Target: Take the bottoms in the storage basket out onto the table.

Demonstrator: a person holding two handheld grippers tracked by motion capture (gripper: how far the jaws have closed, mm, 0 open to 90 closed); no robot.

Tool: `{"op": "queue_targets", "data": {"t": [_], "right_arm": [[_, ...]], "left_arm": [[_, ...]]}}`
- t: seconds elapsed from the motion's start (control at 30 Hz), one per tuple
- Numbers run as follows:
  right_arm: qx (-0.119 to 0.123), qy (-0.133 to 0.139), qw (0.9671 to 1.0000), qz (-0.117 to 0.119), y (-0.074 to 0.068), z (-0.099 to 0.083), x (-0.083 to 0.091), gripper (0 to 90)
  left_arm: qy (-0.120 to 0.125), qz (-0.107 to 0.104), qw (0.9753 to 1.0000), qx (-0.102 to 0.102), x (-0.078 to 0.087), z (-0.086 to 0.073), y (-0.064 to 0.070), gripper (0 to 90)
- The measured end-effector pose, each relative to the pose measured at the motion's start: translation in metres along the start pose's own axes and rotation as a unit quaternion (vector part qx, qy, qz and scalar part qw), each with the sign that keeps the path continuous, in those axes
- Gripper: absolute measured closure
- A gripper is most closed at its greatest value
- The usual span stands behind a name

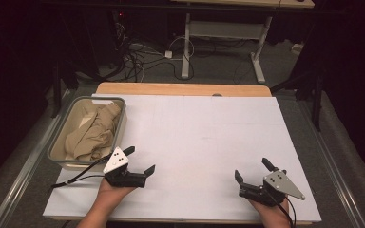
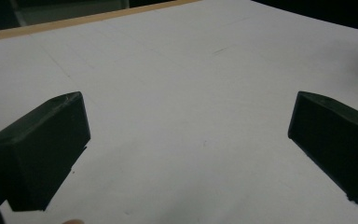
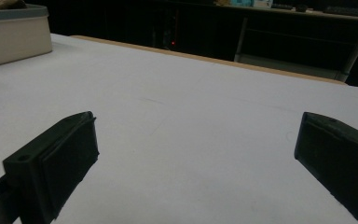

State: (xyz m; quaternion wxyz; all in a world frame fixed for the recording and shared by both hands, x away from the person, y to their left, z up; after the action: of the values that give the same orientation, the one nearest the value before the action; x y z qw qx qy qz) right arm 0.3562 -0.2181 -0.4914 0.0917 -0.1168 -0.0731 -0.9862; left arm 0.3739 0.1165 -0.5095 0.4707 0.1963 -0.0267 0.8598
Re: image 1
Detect wooden table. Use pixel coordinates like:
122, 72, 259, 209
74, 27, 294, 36
95, 82, 273, 98

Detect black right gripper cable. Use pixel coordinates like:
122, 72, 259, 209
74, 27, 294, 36
262, 186, 298, 228

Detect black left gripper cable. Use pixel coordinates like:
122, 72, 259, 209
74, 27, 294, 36
49, 154, 112, 190

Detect person's left hand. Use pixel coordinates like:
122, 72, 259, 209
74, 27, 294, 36
93, 178, 137, 213

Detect black stand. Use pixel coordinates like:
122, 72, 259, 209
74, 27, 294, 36
269, 71, 325, 133
50, 60, 63, 119

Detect metal rail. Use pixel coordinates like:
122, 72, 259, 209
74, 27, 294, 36
298, 100, 365, 228
0, 88, 71, 228

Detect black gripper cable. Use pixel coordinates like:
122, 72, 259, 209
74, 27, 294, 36
49, 154, 112, 190
262, 186, 298, 228

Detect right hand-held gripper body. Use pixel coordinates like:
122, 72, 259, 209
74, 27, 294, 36
238, 170, 306, 208

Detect person's right hand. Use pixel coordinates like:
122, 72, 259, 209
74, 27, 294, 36
248, 199, 291, 228

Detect tangle of floor cables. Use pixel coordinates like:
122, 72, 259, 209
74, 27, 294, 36
107, 18, 198, 84

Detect white board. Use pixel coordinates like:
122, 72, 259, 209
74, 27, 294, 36
43, 93, 322, 223

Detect grey plastic bin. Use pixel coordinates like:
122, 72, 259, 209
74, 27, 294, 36
47, 96, 127, 170

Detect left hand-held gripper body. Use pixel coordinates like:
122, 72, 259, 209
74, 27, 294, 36
102, 146, 148, 189

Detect white metal desk frame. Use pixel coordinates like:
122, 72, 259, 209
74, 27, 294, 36
181, 12, 274, 85

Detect beige cloth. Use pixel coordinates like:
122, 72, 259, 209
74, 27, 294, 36
64, 102, 123, 162

